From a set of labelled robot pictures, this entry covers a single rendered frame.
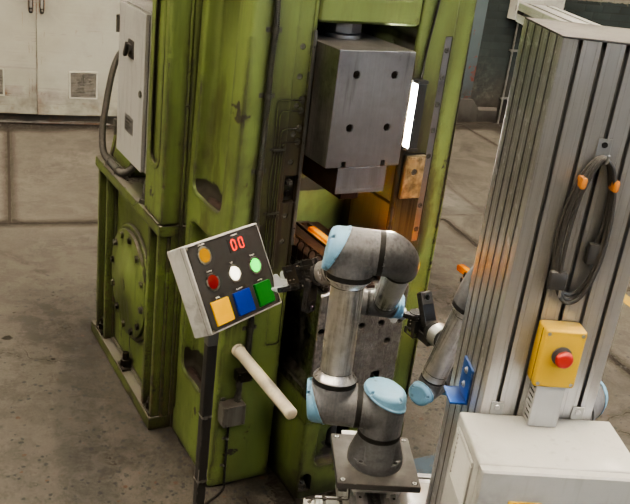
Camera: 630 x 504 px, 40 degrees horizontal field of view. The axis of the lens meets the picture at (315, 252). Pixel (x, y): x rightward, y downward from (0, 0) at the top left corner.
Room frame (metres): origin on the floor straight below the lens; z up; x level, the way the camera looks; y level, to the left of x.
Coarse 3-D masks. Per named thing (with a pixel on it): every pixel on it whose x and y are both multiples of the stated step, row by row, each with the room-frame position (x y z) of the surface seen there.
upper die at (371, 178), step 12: (312, 168) 2.95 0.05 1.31; (324, 168) 2.88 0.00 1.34; (336, 168) 2.81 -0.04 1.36; (348, 168) 2.82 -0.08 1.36; (360, 168) 2.85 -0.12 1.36; (372, 168) 2.87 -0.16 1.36; (384, 168) 2.90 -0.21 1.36; (324, 180) 2.87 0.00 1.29; (336, 180) 2.80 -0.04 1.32; (348, 180) 2.82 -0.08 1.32; (360, 180) 2.85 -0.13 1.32; (372, 180) 2.88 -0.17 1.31; (384, 180) 2.90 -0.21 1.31; (336, 192) 2.80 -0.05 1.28; (348, 192) 2.83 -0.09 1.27; (360, 192) 2.85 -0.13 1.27
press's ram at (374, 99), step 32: (320, 64) 2.87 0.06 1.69; (352, 64) 2.80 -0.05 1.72; (384, 64) 2.87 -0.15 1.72; (320, 96) 2.85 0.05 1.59; (352, 96) 2.81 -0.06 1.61; (384, 96) 2.88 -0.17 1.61; (320, 128) 2.83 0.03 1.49; (352, 128) 2.82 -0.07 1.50; (384, 128) 2.89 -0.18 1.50; (320, 160) 2.81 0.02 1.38; (352, 160) 2.83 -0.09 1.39; (384, 160) 2.90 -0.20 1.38
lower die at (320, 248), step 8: (296, 224) 3.20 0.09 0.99; (312, 224) 3.20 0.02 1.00; (320, 224) 3.23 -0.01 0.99; (296, 232) 3.11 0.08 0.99; (304, 232) 3.13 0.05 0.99; (328, 232) 3.15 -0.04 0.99; (296, 240) 3.06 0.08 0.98; (304, 240) 3.04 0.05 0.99; (312, 240) 3.05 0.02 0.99; (320, 240) 3.04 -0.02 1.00; (304, 248) 2.99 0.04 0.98; (312, 248) 2.98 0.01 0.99; (320, 248) 2.98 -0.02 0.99; (304, 256) 2.93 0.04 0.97; (312, 256) 2.92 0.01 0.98; (320, 256) 2.92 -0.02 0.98
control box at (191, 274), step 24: (216, 240) 2.45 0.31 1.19; (240, 240) 2.53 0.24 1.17; (192, 264) 2.34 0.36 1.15; (216, 264) 2.41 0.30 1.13; (240, 264) 2.48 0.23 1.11; (264, 264) 2.56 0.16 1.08; (192, 288) 2.31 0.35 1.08; (216, 288) 2.36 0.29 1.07; (240, 288) 2.43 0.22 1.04; (192, 312) 2.31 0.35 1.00
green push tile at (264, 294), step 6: (264, 282) 2.52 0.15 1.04; (258, 288) 2.48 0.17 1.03; (264, 288) 2.50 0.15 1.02; (270, 288) 2.52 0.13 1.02; (258, 294) 2.47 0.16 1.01; (264, 294) 2.49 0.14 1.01; (270, 294) 2.51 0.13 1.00; (258, 300) 2.47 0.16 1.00; (264, 300) 2.48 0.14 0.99; (270, 300) 2.50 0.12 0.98
